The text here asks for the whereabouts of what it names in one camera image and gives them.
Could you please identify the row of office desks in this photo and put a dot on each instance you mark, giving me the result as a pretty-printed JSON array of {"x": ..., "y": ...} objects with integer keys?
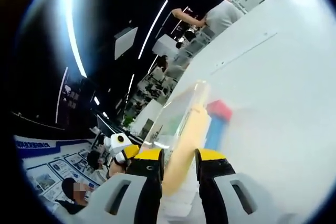
[{"x": 157, "y": 87}]

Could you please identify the wall poster board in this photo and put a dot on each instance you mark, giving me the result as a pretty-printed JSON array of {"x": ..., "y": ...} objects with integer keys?
[{"x": 47, "y": 179}]

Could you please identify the white partition panel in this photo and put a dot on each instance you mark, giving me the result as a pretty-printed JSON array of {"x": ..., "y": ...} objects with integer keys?
[{"x": 165, "y": 44}]

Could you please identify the person's head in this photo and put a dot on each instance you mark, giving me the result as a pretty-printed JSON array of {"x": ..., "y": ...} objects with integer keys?
[{"x": 68, "y": 186}]

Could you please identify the clear plastic storage container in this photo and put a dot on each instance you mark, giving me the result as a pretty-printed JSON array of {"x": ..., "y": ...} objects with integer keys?
[{"x": 168, "y": 113}]

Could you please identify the white ceiling panel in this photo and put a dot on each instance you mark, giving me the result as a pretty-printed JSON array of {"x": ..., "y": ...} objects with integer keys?
[{"x": 126, "y": 43}]

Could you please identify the red medicine box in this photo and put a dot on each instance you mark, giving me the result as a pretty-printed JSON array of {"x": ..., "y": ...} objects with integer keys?
[{"x": 219, "y": 110}]

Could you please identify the white and blue medicine box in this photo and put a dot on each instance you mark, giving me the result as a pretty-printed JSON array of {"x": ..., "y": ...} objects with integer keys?
[{"x": 216, "y": 132}]

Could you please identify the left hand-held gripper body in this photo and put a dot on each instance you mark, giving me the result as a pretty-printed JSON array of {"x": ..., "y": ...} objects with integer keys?
[{"x": 115, "y": 148}]

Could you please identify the long curved ceiling light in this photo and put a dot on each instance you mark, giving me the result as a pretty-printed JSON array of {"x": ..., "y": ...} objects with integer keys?
[{"x": 75, "y": 37}]

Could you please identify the green potted plant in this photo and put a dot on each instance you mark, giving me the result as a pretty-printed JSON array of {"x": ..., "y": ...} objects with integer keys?
[{"x": 128, "y": 121}]

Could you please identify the person's left hand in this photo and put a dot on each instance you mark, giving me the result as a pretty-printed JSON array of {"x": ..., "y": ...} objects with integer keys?
[{"x": 115, "y": 170}]

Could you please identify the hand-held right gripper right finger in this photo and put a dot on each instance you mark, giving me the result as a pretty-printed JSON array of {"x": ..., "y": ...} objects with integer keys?
[{"x": 212, "y": 169}]

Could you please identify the dark wall screen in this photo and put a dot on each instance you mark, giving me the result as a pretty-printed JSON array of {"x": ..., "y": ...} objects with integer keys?
[{"x": 73, "y": 98}]

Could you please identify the thin ceiling light strip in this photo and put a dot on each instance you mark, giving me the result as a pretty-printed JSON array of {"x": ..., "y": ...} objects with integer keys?
[{"x": 153, "y": 28}]

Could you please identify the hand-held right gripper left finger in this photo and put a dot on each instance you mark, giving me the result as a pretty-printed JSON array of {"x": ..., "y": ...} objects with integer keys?
[{"x": 147, "y": 171}]

